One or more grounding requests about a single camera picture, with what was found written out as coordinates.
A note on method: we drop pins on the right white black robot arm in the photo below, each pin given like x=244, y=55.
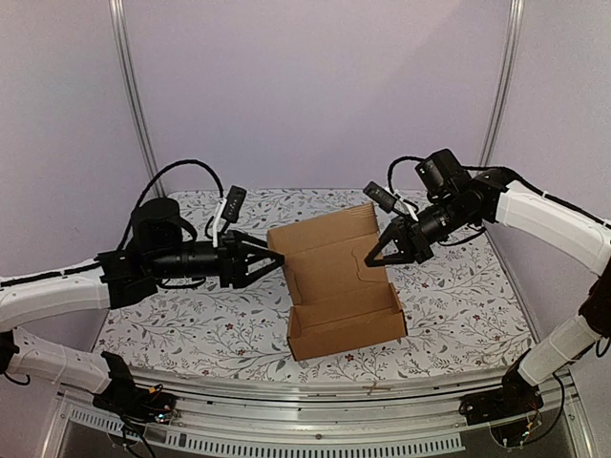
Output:
x=460, y=195

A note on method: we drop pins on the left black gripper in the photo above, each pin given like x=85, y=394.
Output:
x=230, y=246

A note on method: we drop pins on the aluminium frame post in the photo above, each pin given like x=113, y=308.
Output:
x=503, y=86
x=128, y=71

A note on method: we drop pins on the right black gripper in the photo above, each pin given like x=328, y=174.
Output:
x=411, y=239

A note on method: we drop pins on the floral patterned table mat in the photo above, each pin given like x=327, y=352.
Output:
x=461, y=313

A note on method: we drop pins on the small wooden stick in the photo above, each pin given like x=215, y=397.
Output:
x=376, y=386

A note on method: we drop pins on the brown cardboard box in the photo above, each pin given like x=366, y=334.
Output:
x=338, y=303

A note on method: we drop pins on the right aluminium frame post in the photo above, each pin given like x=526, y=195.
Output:
x=503, y=86

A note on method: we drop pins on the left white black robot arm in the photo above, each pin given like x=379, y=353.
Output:
x=163, y=252

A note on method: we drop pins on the aluminium front rail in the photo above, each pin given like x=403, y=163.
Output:
x=418, y=418

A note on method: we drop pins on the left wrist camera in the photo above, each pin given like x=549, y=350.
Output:
x=228, y=209

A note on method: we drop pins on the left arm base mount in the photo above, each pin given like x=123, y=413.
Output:
x=127, y=400

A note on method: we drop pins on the left aluminium frame post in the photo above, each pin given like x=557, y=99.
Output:
x=128, y=71

